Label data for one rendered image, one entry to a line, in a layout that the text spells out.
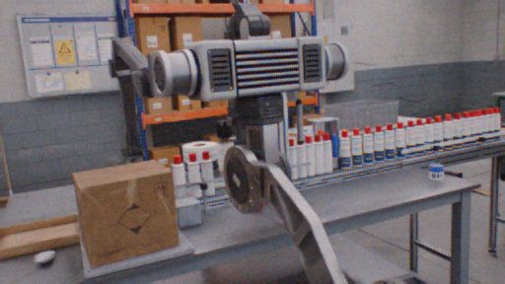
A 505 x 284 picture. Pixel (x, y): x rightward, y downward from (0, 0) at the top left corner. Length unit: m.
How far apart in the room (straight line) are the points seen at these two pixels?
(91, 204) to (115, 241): 0.15
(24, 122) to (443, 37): 7.97
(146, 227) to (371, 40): 7.34
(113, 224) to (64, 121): 4.71
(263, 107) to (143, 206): 0.55
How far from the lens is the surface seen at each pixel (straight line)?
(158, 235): 1.52
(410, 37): 9.22
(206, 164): 1.92
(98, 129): 6.18
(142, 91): 1.28
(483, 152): 2.96
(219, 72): 1.11
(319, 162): 2.18
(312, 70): 1.26
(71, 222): 2.03
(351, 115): 3.86
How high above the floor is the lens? 1.46
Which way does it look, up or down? 10 degrees down
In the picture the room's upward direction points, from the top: 4 degrees counter-clockwise
